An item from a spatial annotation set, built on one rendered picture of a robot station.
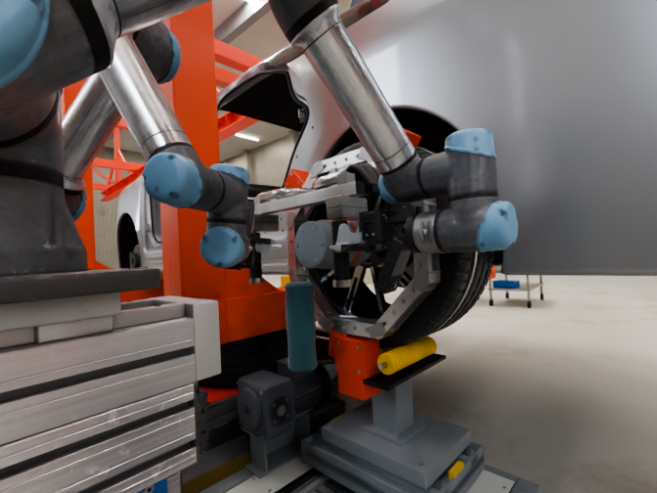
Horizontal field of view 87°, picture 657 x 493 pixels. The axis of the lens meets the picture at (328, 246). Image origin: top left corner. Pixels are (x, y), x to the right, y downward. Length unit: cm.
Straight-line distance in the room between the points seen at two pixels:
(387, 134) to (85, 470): 58
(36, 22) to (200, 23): 126
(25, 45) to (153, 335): 27
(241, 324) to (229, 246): 74
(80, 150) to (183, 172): 43
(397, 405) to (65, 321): 101
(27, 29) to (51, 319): 23
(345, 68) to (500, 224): 34
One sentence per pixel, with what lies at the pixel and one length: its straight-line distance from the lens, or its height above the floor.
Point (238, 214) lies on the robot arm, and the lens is 67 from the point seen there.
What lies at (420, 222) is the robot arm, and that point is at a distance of 61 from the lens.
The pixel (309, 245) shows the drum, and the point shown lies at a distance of 93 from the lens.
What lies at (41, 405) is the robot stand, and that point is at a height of 71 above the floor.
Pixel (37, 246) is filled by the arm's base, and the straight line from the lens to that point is 39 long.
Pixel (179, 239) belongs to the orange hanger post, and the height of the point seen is 90.
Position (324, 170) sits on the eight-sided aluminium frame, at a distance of 111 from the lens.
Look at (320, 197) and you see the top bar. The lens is 84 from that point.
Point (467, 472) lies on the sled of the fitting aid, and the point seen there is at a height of 14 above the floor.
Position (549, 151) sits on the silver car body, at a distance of 103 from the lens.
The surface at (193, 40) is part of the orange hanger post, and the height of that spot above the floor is 159.
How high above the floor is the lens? 82
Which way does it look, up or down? 1 degrees up
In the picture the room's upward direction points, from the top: 3 degrees counter-clockwise
